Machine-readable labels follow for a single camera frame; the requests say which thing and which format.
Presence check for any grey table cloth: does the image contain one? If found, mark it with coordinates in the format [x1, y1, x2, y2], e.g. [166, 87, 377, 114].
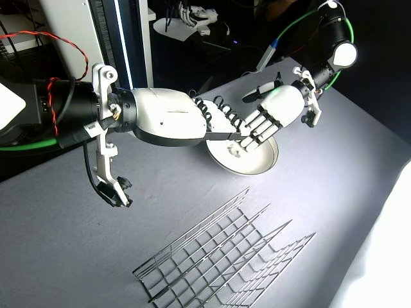
[0, 56, 411, 308]

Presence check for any white round sheet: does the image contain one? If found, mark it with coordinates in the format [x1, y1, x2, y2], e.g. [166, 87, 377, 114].
[153, 17, 200, 42]

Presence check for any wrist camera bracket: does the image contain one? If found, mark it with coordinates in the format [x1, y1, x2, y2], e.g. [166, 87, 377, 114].
[83, 63, 133, 209]
[292, 66, 323, 128]

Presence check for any spare white robot hand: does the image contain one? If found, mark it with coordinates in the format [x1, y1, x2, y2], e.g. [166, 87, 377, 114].
[175, 0, 219, 29]

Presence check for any white column with blue light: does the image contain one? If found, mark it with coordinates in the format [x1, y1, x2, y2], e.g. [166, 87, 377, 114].
[38, 0, 155, 97]

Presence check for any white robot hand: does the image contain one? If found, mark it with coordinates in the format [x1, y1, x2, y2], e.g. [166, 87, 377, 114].
[239, 80, 305, 152]
[130, 86, 251, 148]

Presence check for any silver USB adapter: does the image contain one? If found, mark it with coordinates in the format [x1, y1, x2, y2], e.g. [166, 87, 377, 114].
[256, 38, 280, 73]

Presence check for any green cable of arm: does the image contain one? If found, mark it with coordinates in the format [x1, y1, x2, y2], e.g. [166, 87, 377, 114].
[0, 136, 64, 151]
[277, 8, 356, 92]

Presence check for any metal wire dish rack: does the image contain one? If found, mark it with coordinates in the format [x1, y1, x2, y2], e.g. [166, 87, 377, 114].
[132, 187, 318, 308]

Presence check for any red twisted cable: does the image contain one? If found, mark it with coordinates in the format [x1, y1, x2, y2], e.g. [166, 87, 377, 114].
[0, 31, 89, 135]

